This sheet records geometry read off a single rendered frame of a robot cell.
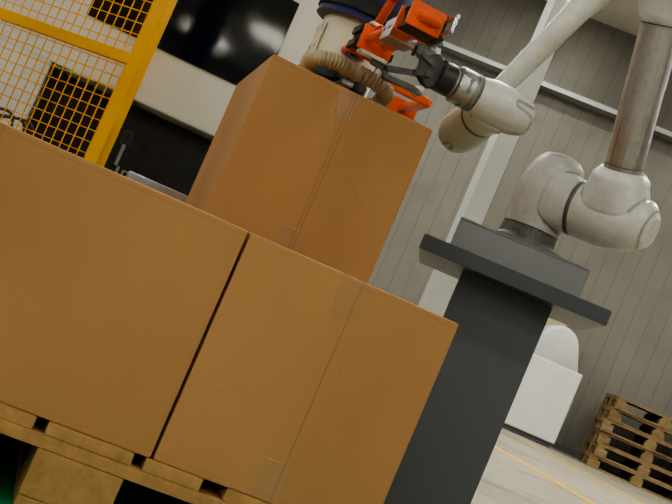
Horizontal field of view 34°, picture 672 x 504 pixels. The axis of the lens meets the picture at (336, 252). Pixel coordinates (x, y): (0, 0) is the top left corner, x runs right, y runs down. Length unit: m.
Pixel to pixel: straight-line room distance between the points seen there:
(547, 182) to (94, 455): 1.59
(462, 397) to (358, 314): 1.08
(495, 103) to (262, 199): 0.58
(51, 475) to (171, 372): 0.24
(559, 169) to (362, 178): 0.70
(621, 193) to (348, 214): 0.77
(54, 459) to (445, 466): 1.34
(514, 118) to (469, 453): 0.88
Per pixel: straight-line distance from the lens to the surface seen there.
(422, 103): 2.91
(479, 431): 2.92
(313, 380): 1.86
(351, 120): 2.50
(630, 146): 2.92
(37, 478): 1.84
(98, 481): 1.85
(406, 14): 2.27
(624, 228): 2.90
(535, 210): 2.99
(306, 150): 2.47
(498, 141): 6.35
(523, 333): 2.92
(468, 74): 2.58
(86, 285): 1.80
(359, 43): 2.53
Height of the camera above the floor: 0.48
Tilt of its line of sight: 3 degrees up
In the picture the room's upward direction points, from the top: 23 degrees clockwise
